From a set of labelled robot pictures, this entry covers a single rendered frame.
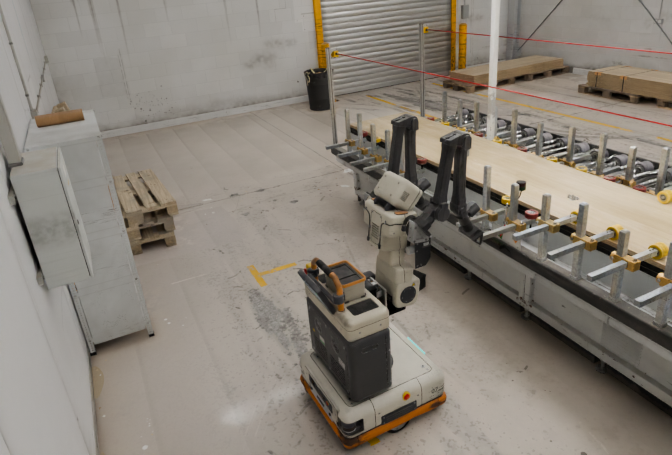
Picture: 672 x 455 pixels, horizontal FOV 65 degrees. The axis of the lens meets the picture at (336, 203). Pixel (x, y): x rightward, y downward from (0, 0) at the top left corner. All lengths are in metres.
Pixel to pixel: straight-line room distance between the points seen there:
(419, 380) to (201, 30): 8.17
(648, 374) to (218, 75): 8.56
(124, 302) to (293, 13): 7.64
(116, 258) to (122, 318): 0.48
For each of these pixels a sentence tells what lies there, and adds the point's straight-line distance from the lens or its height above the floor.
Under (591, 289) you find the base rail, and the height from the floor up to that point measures 0.70.
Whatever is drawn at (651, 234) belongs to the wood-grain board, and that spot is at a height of 0.90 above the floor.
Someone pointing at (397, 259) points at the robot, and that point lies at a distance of 2.89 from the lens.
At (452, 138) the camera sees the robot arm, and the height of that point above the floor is 1.61.
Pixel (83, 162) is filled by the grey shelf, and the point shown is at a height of 1.40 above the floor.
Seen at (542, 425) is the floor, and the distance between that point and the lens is 3.38.
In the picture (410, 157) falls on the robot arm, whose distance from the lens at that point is 3.04.
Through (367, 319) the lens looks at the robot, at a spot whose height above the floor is 0.80.
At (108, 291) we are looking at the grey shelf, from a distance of 4.07.
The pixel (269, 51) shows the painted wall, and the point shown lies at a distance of 10.57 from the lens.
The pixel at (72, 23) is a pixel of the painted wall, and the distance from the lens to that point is 9.96.
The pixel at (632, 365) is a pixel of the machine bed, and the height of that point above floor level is 0.17.
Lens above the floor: 2.39
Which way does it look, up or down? 24 degrees down
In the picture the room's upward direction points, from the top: 5 degrees counter-clockwise
